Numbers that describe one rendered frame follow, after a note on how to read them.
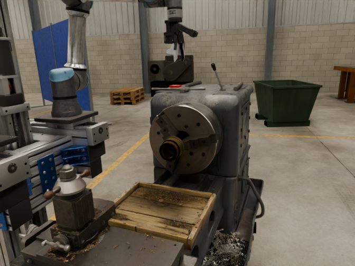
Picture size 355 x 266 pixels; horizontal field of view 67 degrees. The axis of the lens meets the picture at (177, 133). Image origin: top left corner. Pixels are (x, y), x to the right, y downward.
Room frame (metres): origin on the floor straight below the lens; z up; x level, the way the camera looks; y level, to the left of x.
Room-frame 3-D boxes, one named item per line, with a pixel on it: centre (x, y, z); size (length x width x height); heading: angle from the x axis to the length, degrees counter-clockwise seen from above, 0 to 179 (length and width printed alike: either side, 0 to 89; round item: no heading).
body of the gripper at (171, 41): (1.46, 0.00, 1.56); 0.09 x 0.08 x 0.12; 68
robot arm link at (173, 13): (1.46, 0.00, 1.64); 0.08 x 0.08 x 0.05
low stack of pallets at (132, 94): (9.19, 1.65, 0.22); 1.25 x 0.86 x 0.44; 170
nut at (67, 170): (0.62, 0.28, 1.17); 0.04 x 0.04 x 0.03
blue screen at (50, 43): (7.26, 3.09, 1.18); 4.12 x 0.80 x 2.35; 39
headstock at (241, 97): (1.54, -0.17, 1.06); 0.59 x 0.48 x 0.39; 158
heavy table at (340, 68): (8.46, -5.36, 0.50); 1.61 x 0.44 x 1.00; 168
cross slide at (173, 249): (0.59, 0.22, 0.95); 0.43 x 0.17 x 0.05; 68
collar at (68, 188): (0.62, 0.28, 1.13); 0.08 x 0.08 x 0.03
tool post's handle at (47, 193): (0.57, 0.30, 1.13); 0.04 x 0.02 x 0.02; 158
